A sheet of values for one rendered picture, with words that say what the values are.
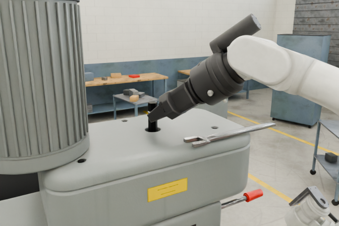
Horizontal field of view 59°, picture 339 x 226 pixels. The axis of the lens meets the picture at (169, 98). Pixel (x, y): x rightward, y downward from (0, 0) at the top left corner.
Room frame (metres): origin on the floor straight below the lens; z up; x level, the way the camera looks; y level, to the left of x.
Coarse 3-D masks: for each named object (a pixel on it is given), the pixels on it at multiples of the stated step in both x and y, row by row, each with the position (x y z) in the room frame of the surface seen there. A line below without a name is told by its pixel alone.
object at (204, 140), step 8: (240, 128) 0.64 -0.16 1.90; (248, 128) 0.64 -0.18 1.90; (256, 128) 0.65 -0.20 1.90; (264, 128) 0.66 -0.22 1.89; (192, 136) 0.59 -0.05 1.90; (200, 136) 0.59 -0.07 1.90; (208, 136) 0.59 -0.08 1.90; (216, 136) 0.59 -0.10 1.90; (224, 136) 0.60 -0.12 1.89; (192, 144) 0.55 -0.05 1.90; (200, 144) 0.56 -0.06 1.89
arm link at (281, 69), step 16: (240, 48) 0.51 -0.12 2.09; (256, 48) 0.49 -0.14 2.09; (272, 48) 0.48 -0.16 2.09; (240, 64) 0.50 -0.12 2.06; (256, 64) 0.49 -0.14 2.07; (272, 64) 0.47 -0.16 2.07; (288, 64) 0.46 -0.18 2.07; (304, 64) 0.47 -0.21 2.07; (256, 80) 0.49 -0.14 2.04; (272, 80) 0.47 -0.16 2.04; (288, 80) 0.46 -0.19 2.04; (304, 80) 0.46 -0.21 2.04
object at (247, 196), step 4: (248, 192) 0.68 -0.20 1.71; (252, 192) 0.68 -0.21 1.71; (256, 192) 0.68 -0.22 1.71; (260, 192) 0.69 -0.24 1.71; (244, 196) 0.67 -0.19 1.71; (248, 196) 0.67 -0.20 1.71; (252, 196) 0.67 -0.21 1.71; (256, 196) 0.68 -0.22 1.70; (260, 196) 0.68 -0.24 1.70; (232, 200) 0.65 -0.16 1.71; (236, 200) 0.65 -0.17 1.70; (240, 200) 0.66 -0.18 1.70; (244, 200) 0.66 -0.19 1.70; (248, 200) 0.67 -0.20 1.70; (224, 204) 0.63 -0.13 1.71; (228, 204) 0.64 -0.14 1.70; (232, 204) 0.64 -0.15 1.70
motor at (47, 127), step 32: (0, 0) 0.44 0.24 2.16; (32, 0) 0.46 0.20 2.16; (64, 0) 0.50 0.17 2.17; (0, 32) 0.44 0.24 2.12; (32, 32) 0.46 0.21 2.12; (64, 32) 0.50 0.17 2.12; (0, 64) 0.44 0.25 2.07; (32, 64) 0.46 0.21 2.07; (64, 64) 0.49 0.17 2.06; (0, 96) 0.44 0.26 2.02; (32, 96) 0.45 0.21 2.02; (64, 96) 0.49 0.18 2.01; (0, 128) 0.44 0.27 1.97; (32, 128) 0.45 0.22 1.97; (64, 128) 0.48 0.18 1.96; (0, 160) 0.44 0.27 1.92; (32, 160) 0.44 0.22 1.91; (64, 160) 0.47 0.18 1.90
